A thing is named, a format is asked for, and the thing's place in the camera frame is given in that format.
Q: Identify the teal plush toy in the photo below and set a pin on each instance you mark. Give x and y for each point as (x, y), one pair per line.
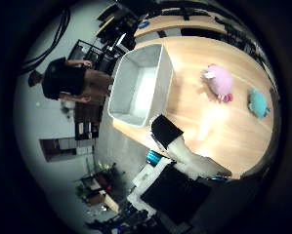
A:
(258, 103)

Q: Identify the white rectangular container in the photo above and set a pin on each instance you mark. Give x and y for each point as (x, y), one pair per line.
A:
(139, 85)

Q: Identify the cardboard box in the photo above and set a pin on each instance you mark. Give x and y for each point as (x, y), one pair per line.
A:
(101, 198)

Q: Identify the dark wooden bookshelf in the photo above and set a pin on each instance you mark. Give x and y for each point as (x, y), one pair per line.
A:
(87, 122)

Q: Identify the pink plush toy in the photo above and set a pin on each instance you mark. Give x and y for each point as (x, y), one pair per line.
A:
(219, 82)

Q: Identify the person in black shirt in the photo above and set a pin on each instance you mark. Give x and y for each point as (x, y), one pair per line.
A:
(65, 81)

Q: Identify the black metal cart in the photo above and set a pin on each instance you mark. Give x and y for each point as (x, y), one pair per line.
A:
(91, 55)

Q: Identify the blue tape roll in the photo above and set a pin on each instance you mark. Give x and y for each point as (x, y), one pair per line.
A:
(143, 24)

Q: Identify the wall opening with shelves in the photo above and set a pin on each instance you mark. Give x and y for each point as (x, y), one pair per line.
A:
(65, 148)

